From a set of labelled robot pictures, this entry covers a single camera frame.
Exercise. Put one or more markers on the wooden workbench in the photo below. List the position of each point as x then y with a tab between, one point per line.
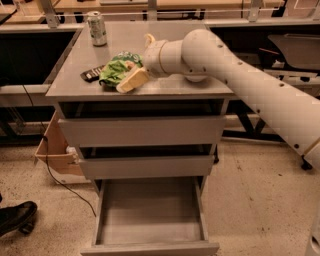
251	9

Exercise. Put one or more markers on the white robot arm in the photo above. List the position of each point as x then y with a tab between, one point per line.
201	52

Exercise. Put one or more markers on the grey bottom drawer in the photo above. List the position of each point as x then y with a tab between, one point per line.
150	217

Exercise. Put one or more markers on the silver soda can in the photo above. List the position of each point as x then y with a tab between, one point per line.
97	28

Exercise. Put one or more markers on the white bowl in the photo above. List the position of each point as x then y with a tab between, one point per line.
195	78

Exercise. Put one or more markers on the black shoe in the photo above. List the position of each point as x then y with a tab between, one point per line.
20	217

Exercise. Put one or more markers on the grey drawer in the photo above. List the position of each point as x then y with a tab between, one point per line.
147	161
150	217
144	123

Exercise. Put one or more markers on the grey middle drawer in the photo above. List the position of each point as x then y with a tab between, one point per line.
147	161

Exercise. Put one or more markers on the dark snack bar wrapper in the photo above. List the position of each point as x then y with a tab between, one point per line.
91	74

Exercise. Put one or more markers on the grey drawer cabinet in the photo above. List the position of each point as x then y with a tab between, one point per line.
69	93

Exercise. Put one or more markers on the green rice chip bag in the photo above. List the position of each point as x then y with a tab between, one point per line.
114	71

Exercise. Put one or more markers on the grey top drawer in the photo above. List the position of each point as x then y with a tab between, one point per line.
144	123

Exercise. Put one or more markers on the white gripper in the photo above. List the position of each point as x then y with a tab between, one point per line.
152	57

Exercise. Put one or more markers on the cardboard box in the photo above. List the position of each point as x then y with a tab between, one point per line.
53	150

